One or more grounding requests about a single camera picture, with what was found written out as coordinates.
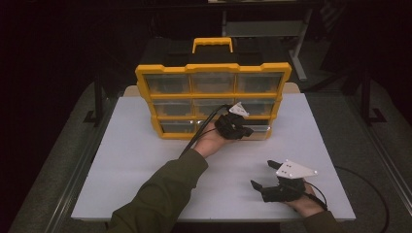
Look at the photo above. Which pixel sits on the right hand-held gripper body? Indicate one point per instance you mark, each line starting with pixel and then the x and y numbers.
pixel 285 191

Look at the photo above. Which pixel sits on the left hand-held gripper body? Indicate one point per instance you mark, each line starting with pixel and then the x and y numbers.
pixel 231 126

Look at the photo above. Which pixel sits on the yellow organizer cabinet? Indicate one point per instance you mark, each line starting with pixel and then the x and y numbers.
pixel 210 68

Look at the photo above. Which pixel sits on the person's right hand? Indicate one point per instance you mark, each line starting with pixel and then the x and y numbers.
pixel 306 205

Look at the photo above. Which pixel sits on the person's left hand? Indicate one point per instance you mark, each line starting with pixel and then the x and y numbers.
pixel 210 142

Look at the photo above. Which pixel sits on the set of clear organizer bins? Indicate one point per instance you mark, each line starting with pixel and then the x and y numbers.
pixel 212 82

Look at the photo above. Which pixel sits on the black metal stand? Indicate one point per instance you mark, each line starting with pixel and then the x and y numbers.
pixel 98 103
pixel 366 103

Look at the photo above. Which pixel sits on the grey metal table frame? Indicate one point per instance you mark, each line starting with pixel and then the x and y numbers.
pixel 265 28

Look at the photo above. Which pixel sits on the aluminium frame rail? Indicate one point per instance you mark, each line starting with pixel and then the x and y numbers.
pixel 76 181
pixel 387 161

